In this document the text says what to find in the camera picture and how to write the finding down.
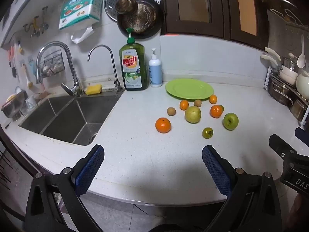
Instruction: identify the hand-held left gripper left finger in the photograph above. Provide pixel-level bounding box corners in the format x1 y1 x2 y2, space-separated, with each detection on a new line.
24 144 105 232

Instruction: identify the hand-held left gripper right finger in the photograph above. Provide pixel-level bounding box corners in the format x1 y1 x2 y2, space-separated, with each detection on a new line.
202 145 283 232

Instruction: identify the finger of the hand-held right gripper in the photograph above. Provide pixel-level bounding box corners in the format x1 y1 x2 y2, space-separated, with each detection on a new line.
295 127 309 148
269 134 298 162

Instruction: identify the green apple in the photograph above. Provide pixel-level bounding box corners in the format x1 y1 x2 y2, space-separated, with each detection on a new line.
223 113 239 131

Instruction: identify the medium orange mandarin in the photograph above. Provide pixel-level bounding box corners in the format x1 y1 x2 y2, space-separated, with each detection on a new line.
210 105 223 119

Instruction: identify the yellow-green apple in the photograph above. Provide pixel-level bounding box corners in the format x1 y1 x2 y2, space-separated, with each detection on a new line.
185 106 201 124

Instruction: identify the large orange mandarin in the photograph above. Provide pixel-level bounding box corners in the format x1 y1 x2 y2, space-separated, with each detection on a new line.
155 117 171 133

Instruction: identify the green plate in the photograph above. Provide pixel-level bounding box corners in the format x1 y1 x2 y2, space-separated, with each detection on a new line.
165 78 214 102

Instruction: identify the stainless steel pot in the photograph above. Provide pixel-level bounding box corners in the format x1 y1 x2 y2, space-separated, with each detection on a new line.
290 94 309 122
268 76 296 107

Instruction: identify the stainless steel sink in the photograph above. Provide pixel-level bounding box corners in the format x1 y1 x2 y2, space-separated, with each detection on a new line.
18 94 121 147

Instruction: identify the white round pot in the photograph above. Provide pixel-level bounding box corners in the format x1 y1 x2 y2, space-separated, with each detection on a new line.
296 70 309 99

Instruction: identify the steel pot with lid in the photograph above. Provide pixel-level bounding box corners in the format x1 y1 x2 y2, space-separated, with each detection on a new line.
281 53 298 72

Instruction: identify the white ladle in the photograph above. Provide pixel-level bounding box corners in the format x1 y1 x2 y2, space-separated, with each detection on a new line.
297 34 306 68

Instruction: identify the yellow sponge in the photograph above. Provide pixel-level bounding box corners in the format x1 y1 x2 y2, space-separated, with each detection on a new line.
85 84 103 96

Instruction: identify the steel dish container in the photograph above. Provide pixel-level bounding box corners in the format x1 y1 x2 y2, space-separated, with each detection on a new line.
1 90 29 121

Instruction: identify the yellow dish brush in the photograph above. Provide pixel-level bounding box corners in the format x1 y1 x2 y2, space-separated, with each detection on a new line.
22 64 34 89

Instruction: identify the thin steel faucet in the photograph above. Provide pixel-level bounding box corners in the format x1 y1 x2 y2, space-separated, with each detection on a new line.
87 45 124 93

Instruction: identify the green dish soap bottle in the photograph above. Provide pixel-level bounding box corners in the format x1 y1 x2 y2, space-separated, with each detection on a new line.
119 28 149 91

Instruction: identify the large steel faucet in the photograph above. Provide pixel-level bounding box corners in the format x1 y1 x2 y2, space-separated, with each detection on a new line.
36 41 84 96

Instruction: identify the white blue pump bottle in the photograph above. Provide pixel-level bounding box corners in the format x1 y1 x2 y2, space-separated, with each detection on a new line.
148 48 163 88

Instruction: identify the white plastic bag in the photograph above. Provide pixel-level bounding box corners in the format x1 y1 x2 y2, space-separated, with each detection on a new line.
70 24 94 44

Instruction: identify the dark wooden cabinet door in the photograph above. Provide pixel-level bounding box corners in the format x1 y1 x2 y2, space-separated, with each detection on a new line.
160 0 230 39
226 0 269 51

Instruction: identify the black frying pan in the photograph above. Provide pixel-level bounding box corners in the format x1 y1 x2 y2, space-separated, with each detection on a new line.
117 0 165 40

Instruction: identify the green white tissue pack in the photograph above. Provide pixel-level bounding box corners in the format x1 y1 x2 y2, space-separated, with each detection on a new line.
58 0 104 31

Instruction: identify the round perforated steamer tray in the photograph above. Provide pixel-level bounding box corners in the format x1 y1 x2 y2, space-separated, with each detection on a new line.
104 0 161 23

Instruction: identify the white pan with handle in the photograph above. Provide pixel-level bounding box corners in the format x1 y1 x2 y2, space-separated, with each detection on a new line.
260 47 298 85

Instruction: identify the wire wall basket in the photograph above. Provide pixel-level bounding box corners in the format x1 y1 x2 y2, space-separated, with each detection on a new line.
39 49 66 78

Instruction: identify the yellow wall hook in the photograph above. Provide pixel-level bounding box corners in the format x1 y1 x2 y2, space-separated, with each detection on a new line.
23 16 50 38

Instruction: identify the white wall shelf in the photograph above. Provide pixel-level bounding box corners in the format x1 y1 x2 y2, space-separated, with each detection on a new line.
0 0 80 49

